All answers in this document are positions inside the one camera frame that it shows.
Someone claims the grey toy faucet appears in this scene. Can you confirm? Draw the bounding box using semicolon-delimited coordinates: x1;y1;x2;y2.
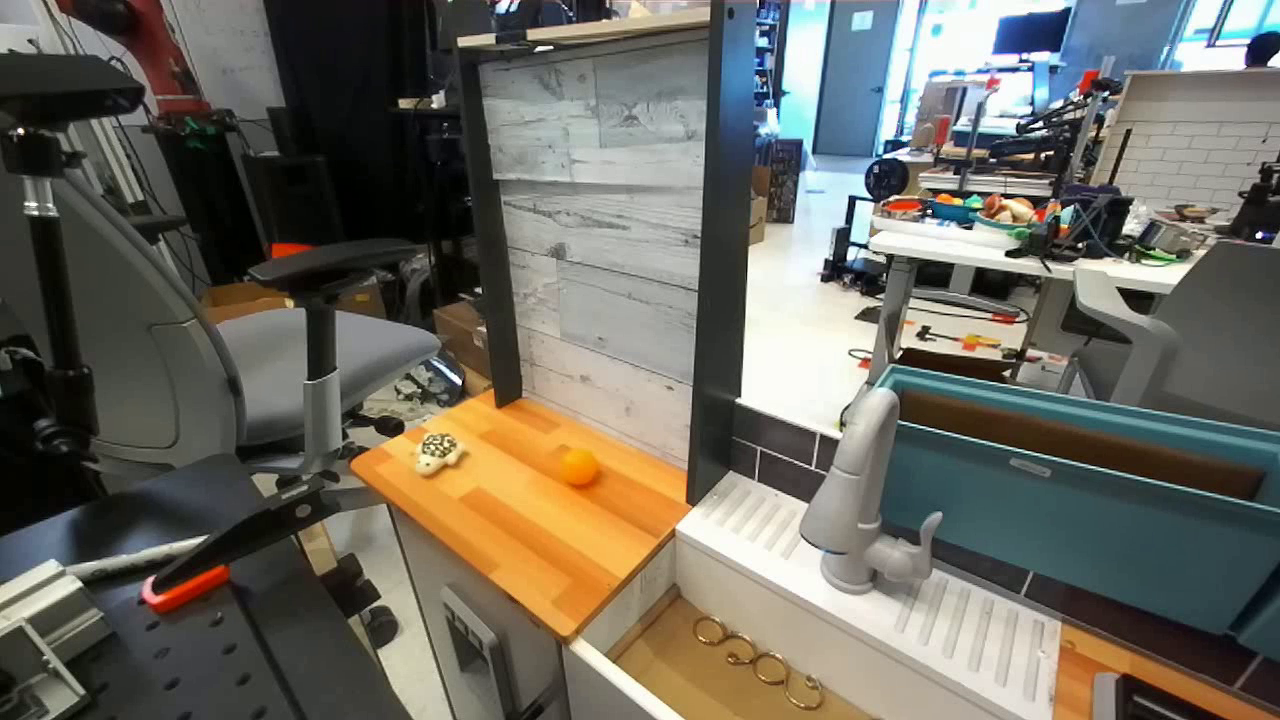
801;388;946;594

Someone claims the orange ball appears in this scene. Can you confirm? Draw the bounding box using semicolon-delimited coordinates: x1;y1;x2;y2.
558;446;602;487

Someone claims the wooden toy countertop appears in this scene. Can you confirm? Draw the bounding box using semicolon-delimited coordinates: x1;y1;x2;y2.
351;395;689;640

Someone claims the grey wood-pattern back panel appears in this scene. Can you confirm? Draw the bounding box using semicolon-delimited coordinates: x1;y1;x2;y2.
458;0;755;496

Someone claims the small white green toy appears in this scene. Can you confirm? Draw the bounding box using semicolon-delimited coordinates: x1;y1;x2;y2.
416;432;468;477

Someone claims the white toy cabinet front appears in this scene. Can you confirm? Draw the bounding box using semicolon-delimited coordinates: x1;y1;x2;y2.
391;511;567;720

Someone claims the black orange-tipped clamp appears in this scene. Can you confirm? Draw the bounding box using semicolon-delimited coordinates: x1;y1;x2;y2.
139;481;378;616

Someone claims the grey office chair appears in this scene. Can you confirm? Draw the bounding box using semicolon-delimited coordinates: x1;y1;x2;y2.
54;178;439;469

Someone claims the cluttered white workbench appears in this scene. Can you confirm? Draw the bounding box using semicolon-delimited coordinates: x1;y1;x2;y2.
869;67;1280;374

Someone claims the teal storage bin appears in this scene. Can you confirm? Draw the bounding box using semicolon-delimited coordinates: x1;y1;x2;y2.
880;369;1280;655

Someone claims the grey chair at right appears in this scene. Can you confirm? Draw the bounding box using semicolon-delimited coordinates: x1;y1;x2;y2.
1073;244;1280;428

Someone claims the black camera tripod stand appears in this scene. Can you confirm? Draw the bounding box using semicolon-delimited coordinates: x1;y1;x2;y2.
0;51;143;457

